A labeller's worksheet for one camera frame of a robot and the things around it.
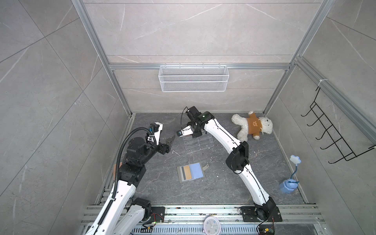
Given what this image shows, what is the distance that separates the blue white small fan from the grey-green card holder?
44 centimetres

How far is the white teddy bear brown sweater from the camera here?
3.39 ft

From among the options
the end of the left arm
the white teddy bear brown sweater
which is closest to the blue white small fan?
the white teddy bear brown sweater

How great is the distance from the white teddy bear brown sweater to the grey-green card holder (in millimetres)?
350

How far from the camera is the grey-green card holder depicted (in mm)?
872

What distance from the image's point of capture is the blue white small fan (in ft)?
2.29

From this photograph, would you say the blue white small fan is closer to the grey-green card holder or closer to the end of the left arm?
the grey-green card holder

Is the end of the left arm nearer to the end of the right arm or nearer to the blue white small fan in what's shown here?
the end of the right arm

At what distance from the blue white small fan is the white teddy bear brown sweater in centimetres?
32

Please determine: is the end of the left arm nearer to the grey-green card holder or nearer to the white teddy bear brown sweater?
the grey-green card holder

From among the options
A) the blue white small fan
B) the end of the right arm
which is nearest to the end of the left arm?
the end of the right arm
